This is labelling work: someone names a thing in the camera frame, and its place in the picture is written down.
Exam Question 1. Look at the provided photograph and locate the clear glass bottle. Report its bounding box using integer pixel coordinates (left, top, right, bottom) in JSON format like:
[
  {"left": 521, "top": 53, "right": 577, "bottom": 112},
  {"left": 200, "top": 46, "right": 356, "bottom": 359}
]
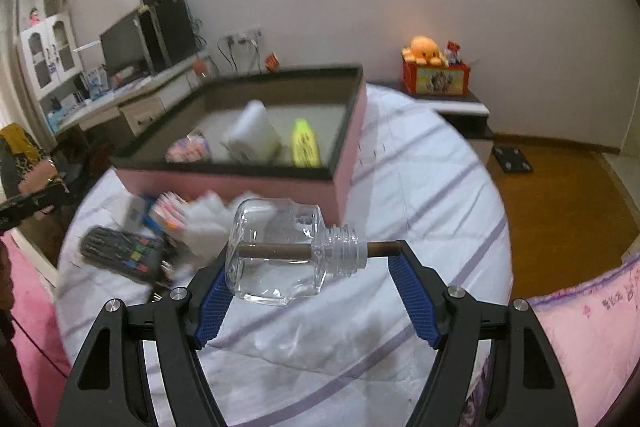
[{"left": 224, "top": 198, "right": 400, "bottom": 307}]

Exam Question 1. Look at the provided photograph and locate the white astronaut figurine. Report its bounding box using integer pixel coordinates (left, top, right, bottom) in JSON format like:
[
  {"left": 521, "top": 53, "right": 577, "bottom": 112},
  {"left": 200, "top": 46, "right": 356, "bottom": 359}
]
[{"left": 182, "top": 192, "right": 259, "bottom": 262}]

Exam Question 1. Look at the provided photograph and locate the office chair with leopard cloth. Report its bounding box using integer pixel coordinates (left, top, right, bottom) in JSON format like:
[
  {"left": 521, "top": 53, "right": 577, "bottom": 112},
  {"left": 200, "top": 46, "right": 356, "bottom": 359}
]
[{"left": 0, "top": 121, "right": 87, "bottom": 208}]

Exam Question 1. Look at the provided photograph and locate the pink quilt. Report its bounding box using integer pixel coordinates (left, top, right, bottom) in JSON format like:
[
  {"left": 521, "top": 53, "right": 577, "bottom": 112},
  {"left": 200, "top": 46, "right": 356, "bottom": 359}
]
[{"left": 529, "top": 255, "right": 639, "bottom": 426}]

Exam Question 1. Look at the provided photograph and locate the white cube box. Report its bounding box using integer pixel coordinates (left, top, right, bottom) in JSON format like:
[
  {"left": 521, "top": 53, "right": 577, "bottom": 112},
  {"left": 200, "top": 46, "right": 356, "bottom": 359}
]
[{"left": 122, "top": 196, "right": 149, "bottom": 233}]

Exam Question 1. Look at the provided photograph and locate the black remote control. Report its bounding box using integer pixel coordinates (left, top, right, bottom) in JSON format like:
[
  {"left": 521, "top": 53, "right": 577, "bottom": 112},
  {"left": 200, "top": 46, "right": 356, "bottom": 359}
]
[{"left": 80, "top": 227, "right": 165, "bottom": 284}]

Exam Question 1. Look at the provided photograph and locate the white desk with drawers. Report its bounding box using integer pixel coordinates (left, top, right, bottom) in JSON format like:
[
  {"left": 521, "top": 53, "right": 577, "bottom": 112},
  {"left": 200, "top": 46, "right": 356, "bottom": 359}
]
[{"left": 52, "top": 52, "right": 217, "bottom": 138}]

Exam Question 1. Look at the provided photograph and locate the pink white block toy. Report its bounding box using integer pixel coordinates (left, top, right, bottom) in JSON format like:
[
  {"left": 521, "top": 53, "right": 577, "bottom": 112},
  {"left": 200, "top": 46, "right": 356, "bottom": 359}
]
[{"left": 149, "top": 192, "right": 190, "bottom": 239}]

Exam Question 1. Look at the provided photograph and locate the white glass door cabinet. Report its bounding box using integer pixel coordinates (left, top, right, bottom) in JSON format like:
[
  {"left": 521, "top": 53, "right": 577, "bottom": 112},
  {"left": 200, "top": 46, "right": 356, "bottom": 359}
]
[{"left": 21, "top": 12, "right": 82, "bottom": 101}]

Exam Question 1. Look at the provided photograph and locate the pink toy in box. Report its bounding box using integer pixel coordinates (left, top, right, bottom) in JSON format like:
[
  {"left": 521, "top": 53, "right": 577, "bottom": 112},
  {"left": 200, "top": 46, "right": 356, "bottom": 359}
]
[{"left": 165, "top": 133, "right": 212, "bottom": 164}]

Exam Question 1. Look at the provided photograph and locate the black computer monitor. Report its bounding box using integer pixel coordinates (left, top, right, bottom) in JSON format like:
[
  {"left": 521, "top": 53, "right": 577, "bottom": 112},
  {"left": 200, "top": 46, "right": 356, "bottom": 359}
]
[{"left": 100, "top": 10, "right": 150, "bottom": 77}]

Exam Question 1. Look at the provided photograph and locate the black floor scale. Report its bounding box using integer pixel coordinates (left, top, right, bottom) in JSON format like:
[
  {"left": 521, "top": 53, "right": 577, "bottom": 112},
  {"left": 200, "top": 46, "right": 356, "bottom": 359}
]
[{"left": 492, "top": 145, "right": 533, "bottom": 173}]

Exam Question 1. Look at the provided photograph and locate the black computer tower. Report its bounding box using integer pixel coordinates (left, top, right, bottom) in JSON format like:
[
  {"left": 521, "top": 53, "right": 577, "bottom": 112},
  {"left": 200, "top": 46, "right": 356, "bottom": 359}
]
[{"left": 138, "top": 0, "right": 198, "bottom": 72}]

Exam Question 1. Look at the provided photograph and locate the black white nightstand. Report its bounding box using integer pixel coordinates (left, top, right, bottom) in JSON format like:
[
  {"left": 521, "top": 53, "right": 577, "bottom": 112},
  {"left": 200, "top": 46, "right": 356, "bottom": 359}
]
[{"left": 370, "top": 79, "right": 494, "bottom": 165}]

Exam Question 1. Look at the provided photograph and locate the pink black storage box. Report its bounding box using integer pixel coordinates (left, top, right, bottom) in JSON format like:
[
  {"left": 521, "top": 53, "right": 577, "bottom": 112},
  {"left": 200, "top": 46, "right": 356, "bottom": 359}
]
[{"left": 112, "top": 64, "right": 367, "bottom": 225}]

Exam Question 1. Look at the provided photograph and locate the yellow highlighter pen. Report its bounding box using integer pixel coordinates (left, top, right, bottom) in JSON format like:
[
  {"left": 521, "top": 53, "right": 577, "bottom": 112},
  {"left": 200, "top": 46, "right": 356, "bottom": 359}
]
[{"left": 291, "top": 118, "right": 321, "bottom": 168}]

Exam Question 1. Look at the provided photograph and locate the red picture box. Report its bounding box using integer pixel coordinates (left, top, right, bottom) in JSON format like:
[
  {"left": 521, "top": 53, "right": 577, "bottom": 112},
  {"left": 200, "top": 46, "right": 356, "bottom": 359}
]
[{"left": 402, "top": 60, "right": 471, "bottom": 96}]

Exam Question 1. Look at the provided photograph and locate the orange octopus plush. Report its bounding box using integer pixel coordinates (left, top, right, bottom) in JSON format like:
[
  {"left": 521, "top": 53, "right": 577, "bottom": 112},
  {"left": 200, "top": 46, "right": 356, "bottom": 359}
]
[{"left": 401, "top": 36, "right": 448, "bottom": 67}]

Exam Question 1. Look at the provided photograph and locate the white wall power strip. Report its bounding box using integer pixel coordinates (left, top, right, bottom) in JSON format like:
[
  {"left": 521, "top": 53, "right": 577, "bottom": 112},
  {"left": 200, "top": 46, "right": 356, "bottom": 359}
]
[{"left": 222, "top": 25, "right": 262, "bottom": 44}]

